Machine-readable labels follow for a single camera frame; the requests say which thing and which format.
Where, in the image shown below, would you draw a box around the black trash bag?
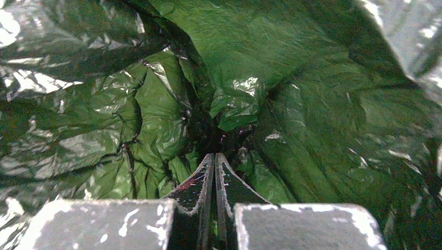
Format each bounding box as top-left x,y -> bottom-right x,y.
1,1 -> 441,249

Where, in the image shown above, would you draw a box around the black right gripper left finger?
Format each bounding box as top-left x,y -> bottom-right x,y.
165,154 -> 215,249

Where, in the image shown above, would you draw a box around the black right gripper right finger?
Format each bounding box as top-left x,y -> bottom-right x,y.
214,153 -> 270,249

